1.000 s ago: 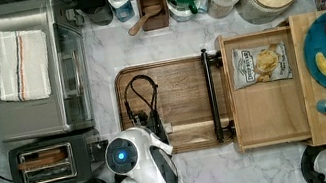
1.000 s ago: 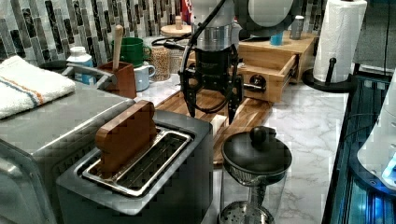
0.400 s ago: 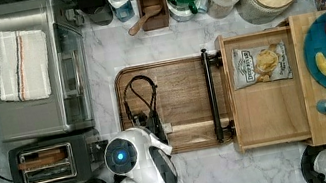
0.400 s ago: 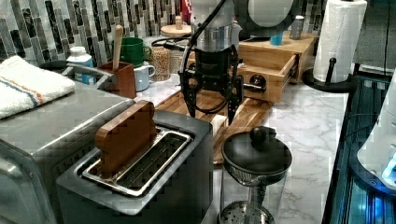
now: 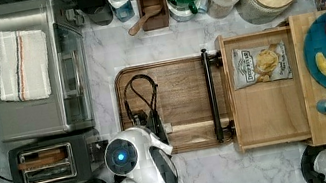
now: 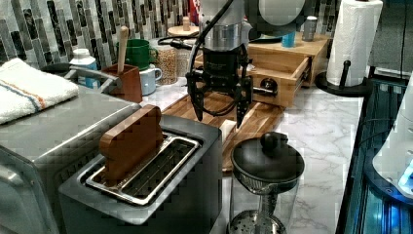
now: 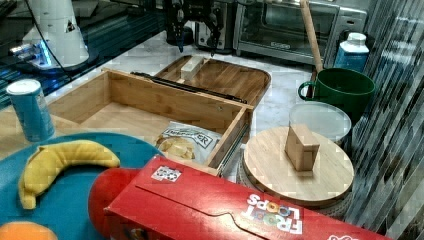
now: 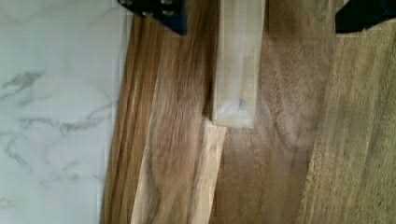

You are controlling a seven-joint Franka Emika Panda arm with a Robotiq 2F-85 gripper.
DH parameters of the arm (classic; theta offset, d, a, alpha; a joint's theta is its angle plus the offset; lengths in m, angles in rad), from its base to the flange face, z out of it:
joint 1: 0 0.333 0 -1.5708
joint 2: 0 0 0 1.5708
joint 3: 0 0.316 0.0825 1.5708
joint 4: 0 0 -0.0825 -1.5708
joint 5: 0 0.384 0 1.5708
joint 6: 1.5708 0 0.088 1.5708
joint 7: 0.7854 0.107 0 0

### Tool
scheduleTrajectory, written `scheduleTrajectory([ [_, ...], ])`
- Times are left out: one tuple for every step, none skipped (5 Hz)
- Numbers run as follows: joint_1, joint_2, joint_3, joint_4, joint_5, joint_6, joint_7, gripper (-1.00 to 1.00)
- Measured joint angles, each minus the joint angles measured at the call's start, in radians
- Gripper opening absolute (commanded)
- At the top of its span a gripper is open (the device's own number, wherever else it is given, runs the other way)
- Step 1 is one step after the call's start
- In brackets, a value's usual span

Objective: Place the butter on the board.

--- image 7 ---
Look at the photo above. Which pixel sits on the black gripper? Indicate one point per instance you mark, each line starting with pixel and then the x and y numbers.
pixel 178 12

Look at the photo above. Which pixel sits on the butter stick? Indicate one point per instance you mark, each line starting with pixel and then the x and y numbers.
pixel 191 67

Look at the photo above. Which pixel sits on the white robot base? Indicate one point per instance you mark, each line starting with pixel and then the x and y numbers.
pixel 55 40

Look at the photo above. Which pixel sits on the wooden cutting board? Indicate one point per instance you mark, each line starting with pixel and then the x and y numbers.
pixel 220 76

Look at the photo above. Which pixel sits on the black two-slot toaster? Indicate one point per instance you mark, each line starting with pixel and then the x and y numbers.
pixel 203 38

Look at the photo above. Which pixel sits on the silver toaster oven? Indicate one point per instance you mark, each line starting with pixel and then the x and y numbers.
pixel 276 28

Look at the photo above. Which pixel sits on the wooden drawer box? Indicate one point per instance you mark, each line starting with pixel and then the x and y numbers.
pixel 123 103

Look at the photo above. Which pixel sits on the chips bag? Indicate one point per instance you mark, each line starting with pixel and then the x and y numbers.
pixel 187 142

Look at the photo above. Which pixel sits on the white jar wooden lid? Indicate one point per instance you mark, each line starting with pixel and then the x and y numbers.
pixel 326 188

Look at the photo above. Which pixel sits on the blue white-capped bottle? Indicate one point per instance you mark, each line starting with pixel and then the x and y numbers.
pixel 352 53

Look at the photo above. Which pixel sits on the green mug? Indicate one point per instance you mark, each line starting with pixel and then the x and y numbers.
pixel 348 90

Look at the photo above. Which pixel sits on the red Froot Loops box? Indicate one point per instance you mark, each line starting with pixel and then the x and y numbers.
pixel 171 201

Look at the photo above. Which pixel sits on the red apple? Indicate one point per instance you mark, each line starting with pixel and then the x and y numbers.
pixel 105 188

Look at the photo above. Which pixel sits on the blue can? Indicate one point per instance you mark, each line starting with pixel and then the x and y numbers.
pixel 28 101

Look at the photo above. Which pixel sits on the yellow banana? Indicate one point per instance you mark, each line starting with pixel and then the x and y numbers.
pixel 48 161

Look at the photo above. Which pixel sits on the teal plate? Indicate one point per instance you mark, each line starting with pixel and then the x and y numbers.
pixel 63 208

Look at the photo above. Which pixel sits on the orange fruit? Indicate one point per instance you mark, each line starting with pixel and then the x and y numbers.
pixel 26 231

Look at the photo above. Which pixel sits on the black drawer handle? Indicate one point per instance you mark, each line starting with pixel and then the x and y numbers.
pixel 188 88

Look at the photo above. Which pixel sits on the wooden utensil handle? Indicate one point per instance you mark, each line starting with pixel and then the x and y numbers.
pixel 310 30

